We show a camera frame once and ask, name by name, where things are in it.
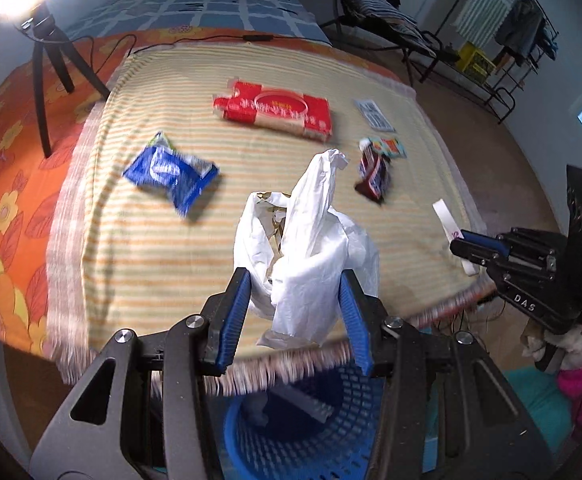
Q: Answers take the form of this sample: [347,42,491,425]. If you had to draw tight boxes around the blue plastic basket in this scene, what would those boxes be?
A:
[223,360,442,480]

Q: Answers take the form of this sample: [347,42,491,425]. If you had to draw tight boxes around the dark grey hanging jacket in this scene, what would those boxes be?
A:
[496,0,544,66]

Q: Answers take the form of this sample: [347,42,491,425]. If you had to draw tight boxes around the white plastic bag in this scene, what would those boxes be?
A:
[233,149,381,351]

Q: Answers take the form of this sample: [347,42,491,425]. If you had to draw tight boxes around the thin floor cable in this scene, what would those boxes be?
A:
[431,300,502,341]

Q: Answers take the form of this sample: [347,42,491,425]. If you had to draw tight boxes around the white paper strip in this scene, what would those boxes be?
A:
[432,199,478,277]

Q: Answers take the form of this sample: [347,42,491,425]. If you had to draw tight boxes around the black power cable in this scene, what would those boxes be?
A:
[61,32,277,91]

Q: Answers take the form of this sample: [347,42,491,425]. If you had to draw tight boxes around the blue hanging garment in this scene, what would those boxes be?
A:
[541,20,559,61]

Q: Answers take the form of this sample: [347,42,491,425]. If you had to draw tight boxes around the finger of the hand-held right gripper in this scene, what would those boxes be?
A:
[460,227,556,259]
[450,240,555,282]

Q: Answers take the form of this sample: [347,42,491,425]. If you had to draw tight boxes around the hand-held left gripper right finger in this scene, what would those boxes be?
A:
[338,269,556,480]

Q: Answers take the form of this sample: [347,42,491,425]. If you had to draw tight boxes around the small colourful sachet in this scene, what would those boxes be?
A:
[371,136,408,160]

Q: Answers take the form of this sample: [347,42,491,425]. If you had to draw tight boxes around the black tripod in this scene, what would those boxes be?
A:
[18,2,112,158]

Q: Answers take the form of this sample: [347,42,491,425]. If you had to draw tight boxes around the white printed card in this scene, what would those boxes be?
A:
[353,99,397,133]

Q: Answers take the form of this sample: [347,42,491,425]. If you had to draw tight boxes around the white fluffy cloth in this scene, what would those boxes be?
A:
[521,327,582,361]

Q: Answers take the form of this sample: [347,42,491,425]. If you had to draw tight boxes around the red paper carton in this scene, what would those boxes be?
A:
[213,79,333,142]

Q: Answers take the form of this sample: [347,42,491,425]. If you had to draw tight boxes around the yellow plastic crate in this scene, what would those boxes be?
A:
[456,42,496,83]

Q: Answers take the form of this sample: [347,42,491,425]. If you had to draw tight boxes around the folding chair with striped cloth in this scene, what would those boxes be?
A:
[321,0,462,86]

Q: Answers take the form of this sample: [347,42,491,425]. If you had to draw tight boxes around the blue snack packet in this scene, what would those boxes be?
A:
[122,131,220,218]

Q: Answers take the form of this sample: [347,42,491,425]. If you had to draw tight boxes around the black metal clothes rack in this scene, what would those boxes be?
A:
[411,0,559,123]

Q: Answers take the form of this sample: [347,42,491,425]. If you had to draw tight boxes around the teal plush cloth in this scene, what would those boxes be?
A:
[503,367,574,453]

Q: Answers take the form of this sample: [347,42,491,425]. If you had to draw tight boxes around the blue checked quilt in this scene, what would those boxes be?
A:
[66,0,332,43]

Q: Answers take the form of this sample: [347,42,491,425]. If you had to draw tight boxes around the dark red snack wrapper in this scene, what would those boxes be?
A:
[354,140,393,204]

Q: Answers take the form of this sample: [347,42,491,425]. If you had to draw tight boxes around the striped fringed blanket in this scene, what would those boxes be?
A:
[46,40,496,396]

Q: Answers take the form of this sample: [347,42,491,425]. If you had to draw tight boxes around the orange floral bedsheet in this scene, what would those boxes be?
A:
[0,27,402,356]

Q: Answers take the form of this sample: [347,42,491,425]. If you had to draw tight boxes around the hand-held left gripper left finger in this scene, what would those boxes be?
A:
[28,267,252,480]

